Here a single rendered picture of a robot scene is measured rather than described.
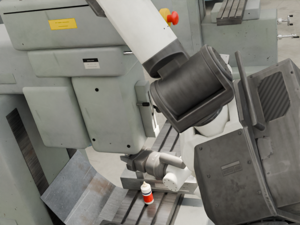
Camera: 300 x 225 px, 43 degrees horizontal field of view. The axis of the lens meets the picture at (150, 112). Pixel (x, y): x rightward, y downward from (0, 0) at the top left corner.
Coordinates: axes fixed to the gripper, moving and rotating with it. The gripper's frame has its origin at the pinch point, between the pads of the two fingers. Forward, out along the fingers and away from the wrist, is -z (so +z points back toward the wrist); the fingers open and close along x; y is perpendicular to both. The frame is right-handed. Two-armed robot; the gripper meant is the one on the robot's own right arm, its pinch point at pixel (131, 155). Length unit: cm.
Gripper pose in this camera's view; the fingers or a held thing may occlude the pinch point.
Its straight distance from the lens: 147.6
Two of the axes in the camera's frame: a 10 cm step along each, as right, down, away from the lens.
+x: -6.1, 4.9, -6.2
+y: 1.9, 8.5, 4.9
